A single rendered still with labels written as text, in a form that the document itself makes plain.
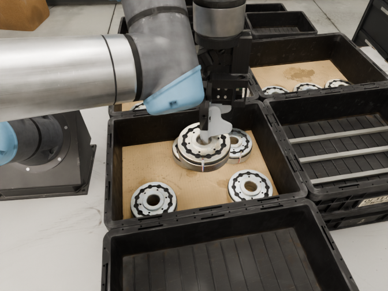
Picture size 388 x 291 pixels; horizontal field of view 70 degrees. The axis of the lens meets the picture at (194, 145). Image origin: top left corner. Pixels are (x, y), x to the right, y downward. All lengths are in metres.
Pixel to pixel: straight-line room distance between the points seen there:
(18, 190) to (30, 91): 0.65
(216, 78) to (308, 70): 0.68
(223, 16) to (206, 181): 0.41
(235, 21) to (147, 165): 0.44
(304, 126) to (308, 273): 0.42
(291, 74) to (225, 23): 0.68
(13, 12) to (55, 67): 3.24
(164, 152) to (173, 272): 0.31
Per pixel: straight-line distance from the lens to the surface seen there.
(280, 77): 1.04
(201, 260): 0.61
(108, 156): 0.63
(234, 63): 0.46
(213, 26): 0.41
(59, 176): 0.85
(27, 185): 0.89
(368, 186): 0.66
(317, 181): 0.74
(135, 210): 0.63
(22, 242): 0.88
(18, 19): 3.54
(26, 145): 0.71
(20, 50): 0.30
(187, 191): 0.67
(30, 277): 0.83
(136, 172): 0.72
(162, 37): 0.32
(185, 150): 0.52
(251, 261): 0.62
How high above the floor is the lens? 1.41
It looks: 49 degrees down
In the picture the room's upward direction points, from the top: straight up
